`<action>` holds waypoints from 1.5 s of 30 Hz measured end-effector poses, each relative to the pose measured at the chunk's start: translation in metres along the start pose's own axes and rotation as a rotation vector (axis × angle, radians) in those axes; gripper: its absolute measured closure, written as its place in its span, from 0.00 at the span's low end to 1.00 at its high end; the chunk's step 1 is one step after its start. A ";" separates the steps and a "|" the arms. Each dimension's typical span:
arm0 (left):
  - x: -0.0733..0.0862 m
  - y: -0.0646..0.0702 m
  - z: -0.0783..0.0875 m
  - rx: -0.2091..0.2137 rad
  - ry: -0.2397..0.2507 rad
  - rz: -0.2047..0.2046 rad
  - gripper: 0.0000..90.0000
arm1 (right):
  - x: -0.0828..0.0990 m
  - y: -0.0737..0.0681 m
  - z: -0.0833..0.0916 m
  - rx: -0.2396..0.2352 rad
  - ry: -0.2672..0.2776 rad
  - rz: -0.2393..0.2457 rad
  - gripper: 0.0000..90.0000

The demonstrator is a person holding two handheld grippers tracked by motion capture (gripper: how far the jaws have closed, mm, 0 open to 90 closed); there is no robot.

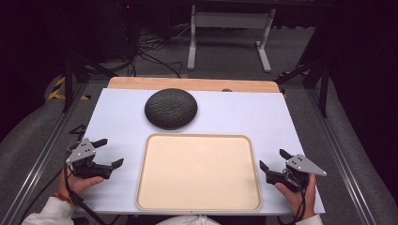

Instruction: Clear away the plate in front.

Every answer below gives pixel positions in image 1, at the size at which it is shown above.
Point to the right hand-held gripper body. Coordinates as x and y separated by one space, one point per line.
302 165

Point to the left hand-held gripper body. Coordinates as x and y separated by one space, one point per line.
82 152

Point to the person's left hand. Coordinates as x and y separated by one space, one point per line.
78 185

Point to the person's right hand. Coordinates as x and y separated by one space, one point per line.
295 201

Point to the white table cover board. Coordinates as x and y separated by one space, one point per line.
250 115

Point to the person's right white sleeve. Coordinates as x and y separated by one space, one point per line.
309 220

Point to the person's white sleeve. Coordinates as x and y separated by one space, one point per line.
47 214
309 220

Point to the yellow black floor tape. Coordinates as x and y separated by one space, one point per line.
58 92

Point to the beige plastic tray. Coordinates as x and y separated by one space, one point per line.
198 173

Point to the person's left white sleeve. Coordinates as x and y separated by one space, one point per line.
47 214

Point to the black tripod stand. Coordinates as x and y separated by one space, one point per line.
70 78
322 81

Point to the dark round textured cushion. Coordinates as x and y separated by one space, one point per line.
171 108

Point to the person's white shirt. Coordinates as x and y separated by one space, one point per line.
187 220

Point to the white metal stand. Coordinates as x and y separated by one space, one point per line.
230 20

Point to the aluminium frame rail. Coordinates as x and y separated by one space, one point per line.
341 156
43 156

